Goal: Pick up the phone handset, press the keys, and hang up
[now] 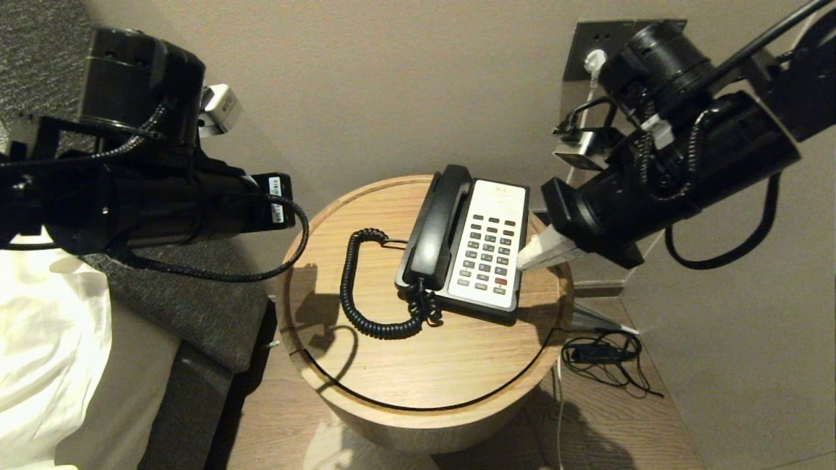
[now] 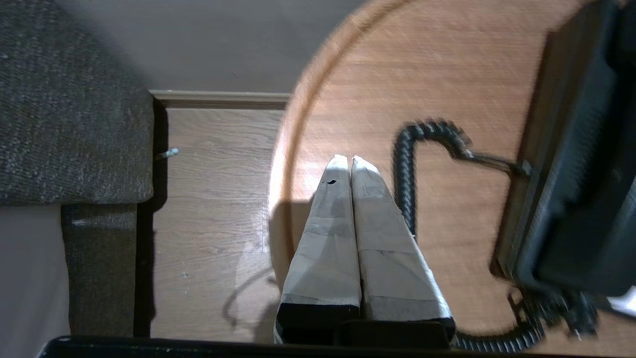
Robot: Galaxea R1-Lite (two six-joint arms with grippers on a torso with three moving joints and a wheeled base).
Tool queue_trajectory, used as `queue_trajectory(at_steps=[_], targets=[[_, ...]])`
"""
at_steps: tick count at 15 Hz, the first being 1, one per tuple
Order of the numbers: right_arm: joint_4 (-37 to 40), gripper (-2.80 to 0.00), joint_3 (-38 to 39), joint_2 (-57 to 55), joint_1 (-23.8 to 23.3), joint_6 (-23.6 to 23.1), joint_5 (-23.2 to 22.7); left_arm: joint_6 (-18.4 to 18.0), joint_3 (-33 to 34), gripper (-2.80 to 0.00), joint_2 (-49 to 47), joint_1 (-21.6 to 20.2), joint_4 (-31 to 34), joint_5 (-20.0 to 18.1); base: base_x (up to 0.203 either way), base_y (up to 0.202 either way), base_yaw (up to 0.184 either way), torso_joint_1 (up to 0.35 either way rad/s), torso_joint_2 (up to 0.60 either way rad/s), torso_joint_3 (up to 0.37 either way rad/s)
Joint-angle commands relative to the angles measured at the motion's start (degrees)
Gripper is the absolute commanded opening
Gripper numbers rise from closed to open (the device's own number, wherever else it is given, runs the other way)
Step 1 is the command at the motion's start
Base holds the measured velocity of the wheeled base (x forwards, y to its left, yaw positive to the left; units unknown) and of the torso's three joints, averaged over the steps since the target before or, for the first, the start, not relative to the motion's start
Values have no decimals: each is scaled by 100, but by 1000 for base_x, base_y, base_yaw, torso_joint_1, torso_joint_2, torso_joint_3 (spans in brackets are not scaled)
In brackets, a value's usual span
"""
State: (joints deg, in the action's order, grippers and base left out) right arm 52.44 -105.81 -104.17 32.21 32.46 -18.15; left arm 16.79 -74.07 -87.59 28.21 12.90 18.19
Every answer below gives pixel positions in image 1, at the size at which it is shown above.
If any white power plug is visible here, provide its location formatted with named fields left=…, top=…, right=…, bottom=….
left=581, top=49, right=609, bottom=89

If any white bed linen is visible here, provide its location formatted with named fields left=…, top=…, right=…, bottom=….
left=0, top=228, right=116, bottom=468

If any grey upholstered headboard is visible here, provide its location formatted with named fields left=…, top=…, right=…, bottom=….
left=0, top=0, right=272, bottom=375

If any dark bed frame panel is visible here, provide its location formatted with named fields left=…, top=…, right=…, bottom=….
left=138, top=341, right=236, bottom=470

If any black telephone handset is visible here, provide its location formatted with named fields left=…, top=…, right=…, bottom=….
left=394, top=164, right=473, bottom=292

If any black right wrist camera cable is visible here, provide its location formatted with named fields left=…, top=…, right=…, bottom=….
left=664, top=171, right=782, bottom=271

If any beige bed sheet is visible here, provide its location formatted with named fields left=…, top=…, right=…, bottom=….
left=56, top=300, right=184, bottom=470

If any black coiled phone cord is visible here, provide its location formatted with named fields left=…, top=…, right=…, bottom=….
left=339, top=228, right=444, bottom=341

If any round wooden side table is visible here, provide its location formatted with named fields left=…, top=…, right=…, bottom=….
left=276, top=174, right=575, bottom=455

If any black tangled cable with adapter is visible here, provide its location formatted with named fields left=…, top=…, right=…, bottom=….
left=560, top=330, right=664, bottom=400

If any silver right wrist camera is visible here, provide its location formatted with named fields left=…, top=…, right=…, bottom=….
left=553, top=129, right=622, bottom=172

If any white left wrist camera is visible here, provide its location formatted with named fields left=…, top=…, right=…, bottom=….
left=198, top=83, right=244, bottom=138

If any dark wall socket plate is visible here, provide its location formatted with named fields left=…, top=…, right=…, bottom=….
left=562, top=20, right=638, bottom=83

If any black and white desk telephone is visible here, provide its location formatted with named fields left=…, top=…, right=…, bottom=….
left=394, top=176, right=530, bottom=326

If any white power cable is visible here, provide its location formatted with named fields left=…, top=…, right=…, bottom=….
left=553, top=82, right=596, bottom=470

